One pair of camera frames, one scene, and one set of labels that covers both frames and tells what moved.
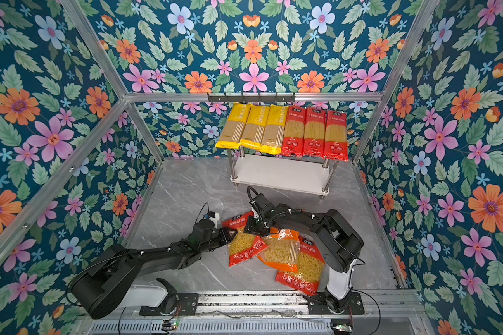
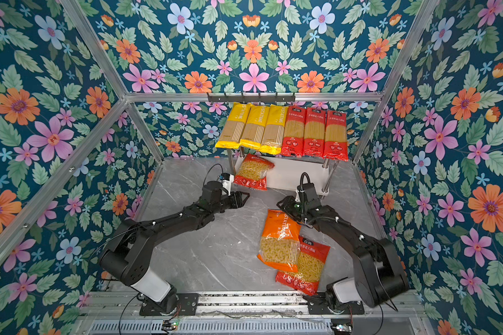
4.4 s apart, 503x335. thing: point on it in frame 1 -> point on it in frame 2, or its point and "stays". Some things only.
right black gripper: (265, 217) -> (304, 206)
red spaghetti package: (335, 138) stays
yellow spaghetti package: (252, 134) stays
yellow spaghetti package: (274, 131) stays
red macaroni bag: (244, 245) -> (251, 172)
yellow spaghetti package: (232, 129) stays
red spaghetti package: (294, 134) stays
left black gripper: (226, 236) -> (236, 197)
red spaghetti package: (314, 132) stays
